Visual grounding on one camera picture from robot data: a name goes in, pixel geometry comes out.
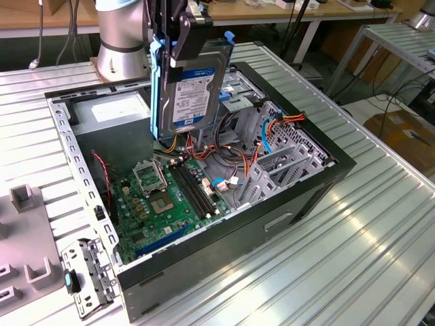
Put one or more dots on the metal slat side table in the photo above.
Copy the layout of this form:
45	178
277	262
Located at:
401	44

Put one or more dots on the CPU socket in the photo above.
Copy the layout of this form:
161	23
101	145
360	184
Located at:
162	203

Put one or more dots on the large cardboard box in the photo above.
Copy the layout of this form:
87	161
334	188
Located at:
401	136

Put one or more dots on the black RAM slot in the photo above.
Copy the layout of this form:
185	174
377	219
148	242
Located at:
192	191
188	192
196	189
200	187

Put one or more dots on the black chipset chip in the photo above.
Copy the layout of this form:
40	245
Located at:
137	237

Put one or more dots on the metal slot retainer bracket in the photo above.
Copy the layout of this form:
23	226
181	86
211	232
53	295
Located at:
91	271

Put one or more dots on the grey parts rack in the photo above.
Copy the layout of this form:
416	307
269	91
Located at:
27	237

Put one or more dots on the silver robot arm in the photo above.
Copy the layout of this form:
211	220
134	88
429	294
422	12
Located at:
119	34

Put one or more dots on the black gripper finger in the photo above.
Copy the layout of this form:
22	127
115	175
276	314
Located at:
164	20
190	37

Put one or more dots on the grey power supply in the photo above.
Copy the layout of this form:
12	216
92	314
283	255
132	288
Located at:
112	136

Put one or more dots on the black PC case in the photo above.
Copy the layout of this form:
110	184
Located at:
210	268

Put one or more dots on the metal optical drive cage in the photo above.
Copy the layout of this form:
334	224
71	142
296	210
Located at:
239	102

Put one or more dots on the metal disk bay cage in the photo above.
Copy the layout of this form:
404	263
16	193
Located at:
260	180

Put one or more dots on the green motherboard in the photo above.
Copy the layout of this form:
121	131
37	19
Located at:
153	227

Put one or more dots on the black latch with blue tab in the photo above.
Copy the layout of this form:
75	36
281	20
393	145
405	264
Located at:
73	282

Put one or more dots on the wooden desk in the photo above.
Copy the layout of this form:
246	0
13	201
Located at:
272	13

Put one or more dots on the hard disk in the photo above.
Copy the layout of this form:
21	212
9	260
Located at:
193	102

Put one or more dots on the blue expansion slot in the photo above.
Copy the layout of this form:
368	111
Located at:
163	239

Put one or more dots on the black case fan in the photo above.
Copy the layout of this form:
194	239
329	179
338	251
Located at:
102	190

